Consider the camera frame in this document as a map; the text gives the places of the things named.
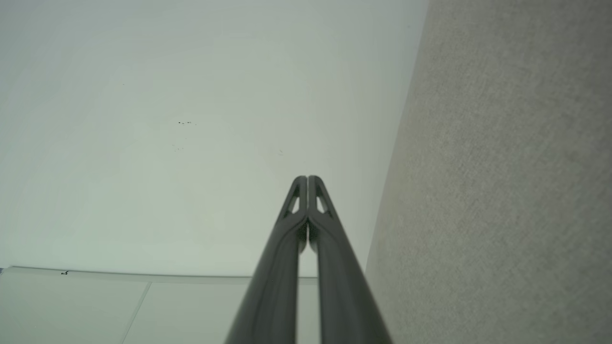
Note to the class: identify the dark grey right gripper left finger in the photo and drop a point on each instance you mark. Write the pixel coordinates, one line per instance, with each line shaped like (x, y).
(275, 286)

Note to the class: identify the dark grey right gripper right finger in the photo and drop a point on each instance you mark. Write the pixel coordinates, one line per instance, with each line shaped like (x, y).
(344, 286)

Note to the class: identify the grey fabric sofa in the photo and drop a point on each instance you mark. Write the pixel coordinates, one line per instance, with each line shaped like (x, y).
(502, 191)

